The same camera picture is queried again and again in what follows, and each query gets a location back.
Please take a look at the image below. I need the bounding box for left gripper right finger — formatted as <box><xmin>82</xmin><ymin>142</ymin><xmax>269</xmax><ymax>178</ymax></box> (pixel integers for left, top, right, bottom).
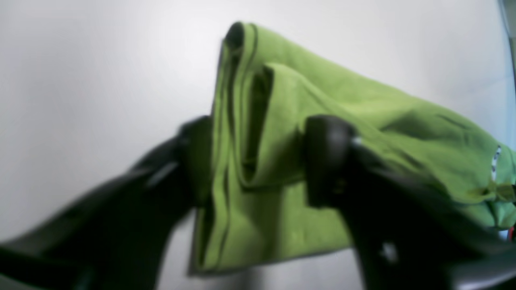
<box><xmin>303</xmin><ymin>114</ymin><xmax>516</xmax><ymax>290</ymax></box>

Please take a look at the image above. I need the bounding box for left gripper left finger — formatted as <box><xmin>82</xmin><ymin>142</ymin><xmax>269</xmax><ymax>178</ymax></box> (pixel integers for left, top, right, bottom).
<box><xmin>1</xmin><ymin>116</ymin><xmax>212</xmax><ymax>290</ymax></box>

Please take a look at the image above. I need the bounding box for green T-shirt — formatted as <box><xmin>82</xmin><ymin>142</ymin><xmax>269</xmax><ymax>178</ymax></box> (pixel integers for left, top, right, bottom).
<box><xmin>191</xmin><ymin>22</ymin><xmax>515</xmax><ymax>272</ymax></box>

